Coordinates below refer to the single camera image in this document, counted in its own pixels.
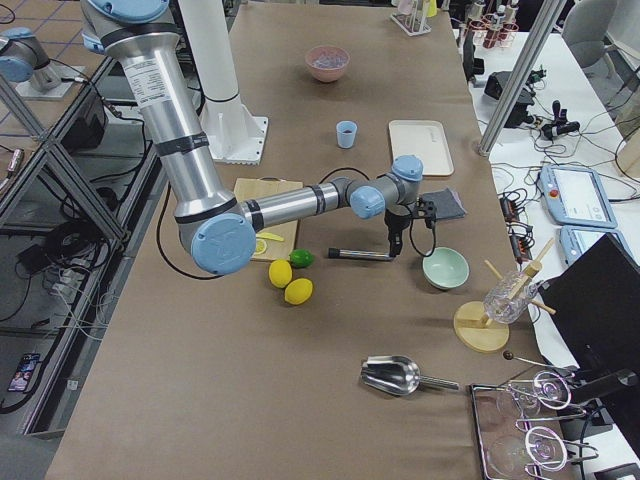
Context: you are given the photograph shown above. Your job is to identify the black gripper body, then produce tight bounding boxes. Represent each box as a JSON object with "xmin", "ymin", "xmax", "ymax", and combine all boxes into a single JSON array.
[{"xmin": 384, "ymin": 204, "xmax": 413, "ymax": 240}]

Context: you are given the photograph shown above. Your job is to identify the steel muddler black tip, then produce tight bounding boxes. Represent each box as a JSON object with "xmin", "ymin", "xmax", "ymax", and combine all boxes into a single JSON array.
[{"xmin": 327, "ymin": 247, "xmax": 395, "ymax": 262}]

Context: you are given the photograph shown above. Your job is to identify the light blue plastic cup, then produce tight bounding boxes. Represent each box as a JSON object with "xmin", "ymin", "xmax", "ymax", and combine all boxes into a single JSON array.
[{"xmin": 336, "ymin": 120, "xmax": 358, "ymax": 149}]

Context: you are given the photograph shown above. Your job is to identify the metal ice scoop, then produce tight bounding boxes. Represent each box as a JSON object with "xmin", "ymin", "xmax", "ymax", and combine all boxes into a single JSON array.
[{"xmin": 360, "ymin": 355, "xmax": 460, "ymax": 396}]

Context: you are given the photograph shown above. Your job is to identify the pink bowl of ice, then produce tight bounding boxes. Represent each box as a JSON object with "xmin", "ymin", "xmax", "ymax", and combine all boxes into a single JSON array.
[{"xmin": 305, "ymin": 45, "xmax": 351, "ymax": 83}]

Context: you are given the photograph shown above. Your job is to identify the white cup rack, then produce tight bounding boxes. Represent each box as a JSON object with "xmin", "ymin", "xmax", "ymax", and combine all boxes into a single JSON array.
[{"xmin": 390, "ymin": 0, "xmax": 431, "ymax": 37}]

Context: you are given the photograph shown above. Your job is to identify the grey folded cloth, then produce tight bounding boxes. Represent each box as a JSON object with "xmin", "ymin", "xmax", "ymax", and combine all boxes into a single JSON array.
[{"xmin": 421, "ymin": 188, "xmax": 466, "ymax": 221}]

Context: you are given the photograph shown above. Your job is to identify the mint green bowl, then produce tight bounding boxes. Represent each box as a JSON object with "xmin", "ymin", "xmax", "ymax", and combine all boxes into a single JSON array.
[{"xmin": 422, "ymin": 247, "xmax": 470, "ymax": 290}]

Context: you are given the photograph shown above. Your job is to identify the cream rabbit tray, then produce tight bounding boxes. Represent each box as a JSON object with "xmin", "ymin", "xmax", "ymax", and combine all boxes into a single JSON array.
[{"xmin": 388, "ymin": 120, "xmax": 454, "ymax": 177}]

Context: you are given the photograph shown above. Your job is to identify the green lime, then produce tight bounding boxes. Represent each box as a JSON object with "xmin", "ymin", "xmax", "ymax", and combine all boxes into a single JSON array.
[{"xmin": 289, "ymin": 249, "xmax": 315, "ymax": 269}]

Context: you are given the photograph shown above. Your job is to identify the yellow lemon outer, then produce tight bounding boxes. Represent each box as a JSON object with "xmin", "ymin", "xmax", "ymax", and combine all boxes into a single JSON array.
[{"xmin": 284, "ymin": 278, "xmax": 314, "ymax": 305}]

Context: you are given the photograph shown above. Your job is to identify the wooden glass stand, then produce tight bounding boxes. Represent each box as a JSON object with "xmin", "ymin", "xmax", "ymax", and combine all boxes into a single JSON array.
[{"xmin": 454, "ymin": 238, "xmax": 556, "ymax": 353}]

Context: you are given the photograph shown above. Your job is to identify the yellow lemon near board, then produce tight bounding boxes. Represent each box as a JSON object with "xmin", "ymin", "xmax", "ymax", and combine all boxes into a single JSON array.
[{"xmin": 268, "ymin": 259, "xmax": 293, "ymax": 289}]

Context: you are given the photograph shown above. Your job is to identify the crystal glass on stand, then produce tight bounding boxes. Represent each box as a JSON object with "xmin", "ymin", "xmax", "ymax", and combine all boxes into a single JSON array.
[{"xmin": 483, "ymin": 271, "xmax": 537, "ymax": 324}]

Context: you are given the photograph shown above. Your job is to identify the yellow plastic knife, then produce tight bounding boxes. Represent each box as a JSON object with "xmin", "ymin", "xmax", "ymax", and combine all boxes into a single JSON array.
[{"xmin": 256, "ymin": 232, "xmax": 285, "ymax": 242}]

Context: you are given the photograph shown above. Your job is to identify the lemon half upper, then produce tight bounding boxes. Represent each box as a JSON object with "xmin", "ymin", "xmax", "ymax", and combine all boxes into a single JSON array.
[{"xmin": 254, "ymin": 239, "xmax": 267, "ymax": 255}]

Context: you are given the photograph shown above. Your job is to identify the wooden cutting board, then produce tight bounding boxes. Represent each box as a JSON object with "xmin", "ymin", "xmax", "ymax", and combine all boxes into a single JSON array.
[{"xmin": 232, "ymin": 177, "xmax": 305, "ymax": 263}]

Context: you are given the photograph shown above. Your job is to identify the teach pendant lower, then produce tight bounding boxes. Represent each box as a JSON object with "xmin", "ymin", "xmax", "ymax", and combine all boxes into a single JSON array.
[{"xmin": 559, "ymin": 225, "xmax": 626, "ymax": 266}]

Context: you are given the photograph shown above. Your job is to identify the teach pendant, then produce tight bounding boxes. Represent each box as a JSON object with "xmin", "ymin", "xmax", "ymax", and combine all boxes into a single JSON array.
[
  {"xmin": 559, "ymin": 225, "xmax": 626, "ymax": 266},
  {"xmin": 537, "ymin": 165, "xmax": 618, "ymax": 229}
]

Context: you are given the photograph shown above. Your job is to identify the teach pendant upper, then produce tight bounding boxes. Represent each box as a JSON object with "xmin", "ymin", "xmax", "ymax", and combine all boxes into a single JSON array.
[{"xmin": 537, "ymin": 165, "xmax": 618, "ymax": 229}]

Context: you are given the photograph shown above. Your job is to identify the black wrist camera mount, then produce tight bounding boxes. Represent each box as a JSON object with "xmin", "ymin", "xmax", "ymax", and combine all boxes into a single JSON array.
[{"xmin": 412, "ymin": 197, "xmax": 437, "ymax": 230}]

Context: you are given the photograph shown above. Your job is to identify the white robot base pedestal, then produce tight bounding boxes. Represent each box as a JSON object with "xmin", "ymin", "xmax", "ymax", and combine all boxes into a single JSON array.
[{"xmin": 179, "ymin": 1, "xmax": 269, "ymax": 165}]

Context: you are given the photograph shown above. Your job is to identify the aluminium frame post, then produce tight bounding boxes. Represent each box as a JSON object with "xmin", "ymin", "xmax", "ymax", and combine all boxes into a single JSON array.
[{"xmin": 477, "ymin": 0, "xmax": 566, "ymax": 157}]

